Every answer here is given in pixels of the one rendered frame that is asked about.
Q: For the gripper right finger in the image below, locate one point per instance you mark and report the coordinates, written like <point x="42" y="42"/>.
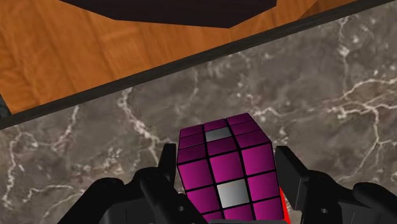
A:
<point x="319" y="192"/>

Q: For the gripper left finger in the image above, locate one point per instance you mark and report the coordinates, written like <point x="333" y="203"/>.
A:
<point x="155" y="189"/>

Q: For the magenta puzzle cube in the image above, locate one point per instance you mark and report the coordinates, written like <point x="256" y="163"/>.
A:
<point x="231" y="173"/>

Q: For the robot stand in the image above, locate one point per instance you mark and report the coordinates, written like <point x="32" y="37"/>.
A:
<point x="186" y="11"/>

